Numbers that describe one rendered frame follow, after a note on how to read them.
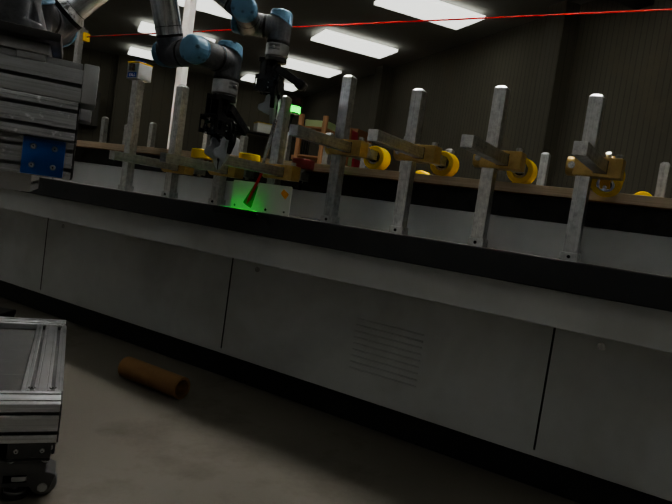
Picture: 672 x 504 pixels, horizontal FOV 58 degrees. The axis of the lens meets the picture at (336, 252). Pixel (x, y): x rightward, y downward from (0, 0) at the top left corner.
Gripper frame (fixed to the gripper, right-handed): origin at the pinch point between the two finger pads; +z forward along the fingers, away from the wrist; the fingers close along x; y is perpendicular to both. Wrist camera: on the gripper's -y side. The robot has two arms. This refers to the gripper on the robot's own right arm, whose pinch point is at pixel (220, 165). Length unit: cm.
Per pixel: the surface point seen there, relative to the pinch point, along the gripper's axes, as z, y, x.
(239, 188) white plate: 5.4, -29.1, -16.8
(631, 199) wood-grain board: -6, -46, 106
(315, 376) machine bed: 70, -52, 12
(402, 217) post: 7, -30, 47
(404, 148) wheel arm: -11, -16, 51
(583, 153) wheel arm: -11, 0, 101
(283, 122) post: -18.7, -30.2, -2.2
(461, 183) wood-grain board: -6, -46, 58
